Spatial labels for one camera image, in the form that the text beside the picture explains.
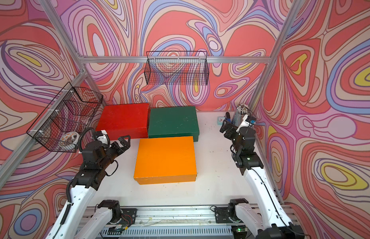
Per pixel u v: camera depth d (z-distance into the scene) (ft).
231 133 2.17
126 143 2.18
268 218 1.30
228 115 3.65
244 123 2.10
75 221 1.37
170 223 2.40
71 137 2.41
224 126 2.25
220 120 3.67
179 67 3.14
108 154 1.98
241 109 3.18
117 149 2.13
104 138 2.13
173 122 3.23
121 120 3.42
